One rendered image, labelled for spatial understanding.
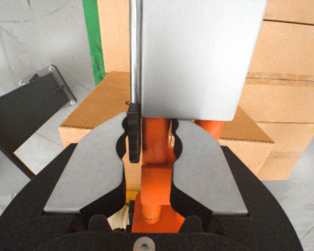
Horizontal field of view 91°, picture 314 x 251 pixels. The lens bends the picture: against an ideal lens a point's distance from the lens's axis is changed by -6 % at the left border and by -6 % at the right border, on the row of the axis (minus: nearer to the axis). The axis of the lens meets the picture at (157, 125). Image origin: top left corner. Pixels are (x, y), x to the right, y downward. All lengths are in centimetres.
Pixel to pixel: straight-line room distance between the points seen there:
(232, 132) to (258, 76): 45
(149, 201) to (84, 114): 24
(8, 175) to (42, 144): 98
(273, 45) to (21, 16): 139
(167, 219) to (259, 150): 23
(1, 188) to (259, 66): 118
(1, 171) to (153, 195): 78
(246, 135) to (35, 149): 181
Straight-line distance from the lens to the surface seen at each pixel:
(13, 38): 152
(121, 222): 34
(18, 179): 88
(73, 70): 135
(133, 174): 36
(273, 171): 116
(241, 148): 35
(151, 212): 20
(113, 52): 66
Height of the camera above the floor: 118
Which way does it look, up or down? 58 degrees down
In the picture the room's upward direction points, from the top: 180 degrees clockwise
